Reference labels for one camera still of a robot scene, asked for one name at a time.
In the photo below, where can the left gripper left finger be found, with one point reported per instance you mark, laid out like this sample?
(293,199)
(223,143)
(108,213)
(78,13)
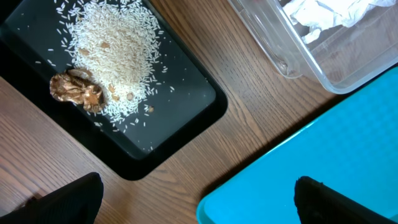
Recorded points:
(76,202)

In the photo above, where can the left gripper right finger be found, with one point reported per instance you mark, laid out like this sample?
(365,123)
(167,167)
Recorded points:
(318,204)

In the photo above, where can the brown walnut food scrap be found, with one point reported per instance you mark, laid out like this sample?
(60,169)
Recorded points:
(74,86)

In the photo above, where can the pile of white rice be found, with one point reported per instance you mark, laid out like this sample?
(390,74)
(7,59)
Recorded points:
(118,42)

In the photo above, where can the white napkin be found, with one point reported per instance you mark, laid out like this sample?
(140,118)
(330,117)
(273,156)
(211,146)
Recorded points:
(320,15)

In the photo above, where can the teal serving tray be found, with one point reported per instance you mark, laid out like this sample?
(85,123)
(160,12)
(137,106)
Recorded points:
(351,148)

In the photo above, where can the black tray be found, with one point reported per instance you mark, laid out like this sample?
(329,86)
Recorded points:
(187,101)

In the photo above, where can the clear plastic bin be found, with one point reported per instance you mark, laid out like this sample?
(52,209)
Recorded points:
(341,59)

